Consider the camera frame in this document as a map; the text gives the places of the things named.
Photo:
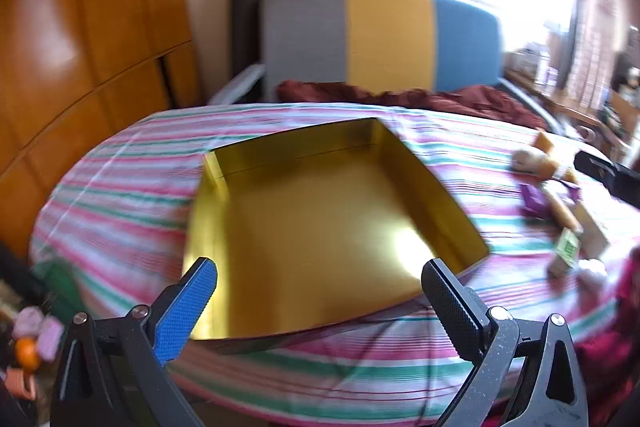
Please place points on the wooden desk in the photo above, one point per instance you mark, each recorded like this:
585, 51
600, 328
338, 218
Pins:
570, 104

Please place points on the small orange ball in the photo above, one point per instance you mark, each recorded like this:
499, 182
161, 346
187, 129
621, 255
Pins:
26, 352

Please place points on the black bed post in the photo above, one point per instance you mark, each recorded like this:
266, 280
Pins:
245, 32

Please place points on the grey bed rail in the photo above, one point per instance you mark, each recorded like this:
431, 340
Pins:
532, 104
235, 87

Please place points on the purple snack packet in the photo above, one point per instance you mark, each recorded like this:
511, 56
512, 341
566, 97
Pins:
534, 199

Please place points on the gold tin box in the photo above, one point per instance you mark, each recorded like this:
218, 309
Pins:
310, 232

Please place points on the golden snack packet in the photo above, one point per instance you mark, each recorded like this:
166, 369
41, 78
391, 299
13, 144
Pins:
544, 142

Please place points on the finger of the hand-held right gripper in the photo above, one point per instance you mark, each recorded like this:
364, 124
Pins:
620, 184

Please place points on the wooden wardrobe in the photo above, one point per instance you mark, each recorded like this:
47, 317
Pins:
75, 32

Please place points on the white snack packet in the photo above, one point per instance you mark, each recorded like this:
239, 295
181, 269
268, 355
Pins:
592, 269

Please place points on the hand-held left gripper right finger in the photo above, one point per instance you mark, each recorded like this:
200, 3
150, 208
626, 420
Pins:
452, 307

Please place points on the white carton box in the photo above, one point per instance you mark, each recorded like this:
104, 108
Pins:
592, 227

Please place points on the tan snack packet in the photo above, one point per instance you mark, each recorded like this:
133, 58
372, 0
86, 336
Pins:
565, 214

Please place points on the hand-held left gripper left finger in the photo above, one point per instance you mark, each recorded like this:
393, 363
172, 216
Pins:
185, 312

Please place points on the striped bed sheet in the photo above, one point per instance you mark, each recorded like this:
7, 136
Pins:
125, 207

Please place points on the red cloth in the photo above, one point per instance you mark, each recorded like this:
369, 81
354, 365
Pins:
615, 332

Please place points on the green yellow cracker packet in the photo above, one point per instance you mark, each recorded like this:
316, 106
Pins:
565, 249

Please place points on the beige bread packet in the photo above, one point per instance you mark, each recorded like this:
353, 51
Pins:
522, 160

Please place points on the dark red blanket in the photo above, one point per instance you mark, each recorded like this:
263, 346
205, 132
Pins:
450, 99

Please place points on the pink object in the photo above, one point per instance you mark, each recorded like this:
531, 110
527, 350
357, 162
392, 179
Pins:
35, 324

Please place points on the brown bread packet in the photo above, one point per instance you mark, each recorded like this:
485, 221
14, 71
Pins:
548, 167

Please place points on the grey yellow blue headboard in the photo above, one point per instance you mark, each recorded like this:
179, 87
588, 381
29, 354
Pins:
385, 37

